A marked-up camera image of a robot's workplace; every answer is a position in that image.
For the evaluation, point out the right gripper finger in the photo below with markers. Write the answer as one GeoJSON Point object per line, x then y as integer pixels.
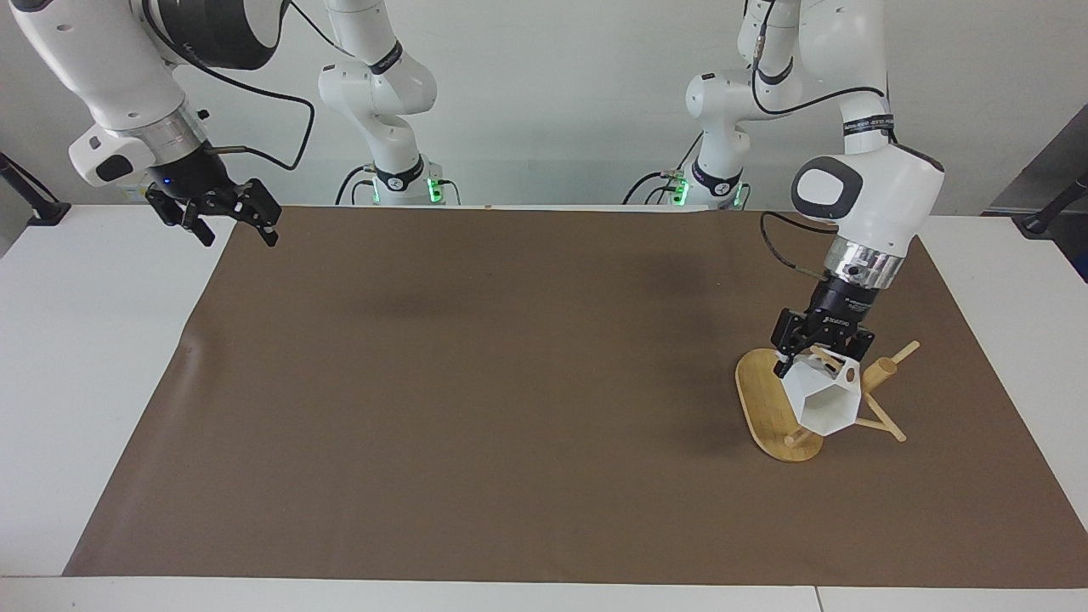
{"type": "Point", "coordinates": [184, 218]}
{"type": "Point", "coordinates": [258, 207]}

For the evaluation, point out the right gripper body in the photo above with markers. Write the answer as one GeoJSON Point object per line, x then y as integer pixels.
{"type": "Point", "coordinates": [189, 174]}

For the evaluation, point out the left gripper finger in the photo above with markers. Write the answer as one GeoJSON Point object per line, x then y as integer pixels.
{"type": "Point", "coordinates": [784, 344]}
{"type": "Point", "coordinates": [857, 346]}

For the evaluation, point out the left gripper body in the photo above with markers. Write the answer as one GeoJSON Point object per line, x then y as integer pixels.
{"type": "Point", "coordinates": [843, 306]}

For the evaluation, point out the white hexagonal cup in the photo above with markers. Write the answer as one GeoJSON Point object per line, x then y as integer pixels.
{"type": "Point", "coordinates": [829, 406]}

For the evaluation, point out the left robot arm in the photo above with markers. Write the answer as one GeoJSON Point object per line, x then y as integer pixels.
{"type": "Point", "coordinates": [884, 183]}

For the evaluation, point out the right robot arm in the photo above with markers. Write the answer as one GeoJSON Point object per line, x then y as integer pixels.
{"type": "Point", "coordinates": [102, 59]}

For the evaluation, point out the wooden cup rack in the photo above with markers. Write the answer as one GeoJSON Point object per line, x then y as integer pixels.
{"type": "Point", "coordinates": [765, 410]}

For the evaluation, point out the black stand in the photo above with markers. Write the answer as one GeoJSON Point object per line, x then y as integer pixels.
{"type": "Point", "coordinates": [1050, 211]}
{"type": "Point", "coordinates": [38, 204]}

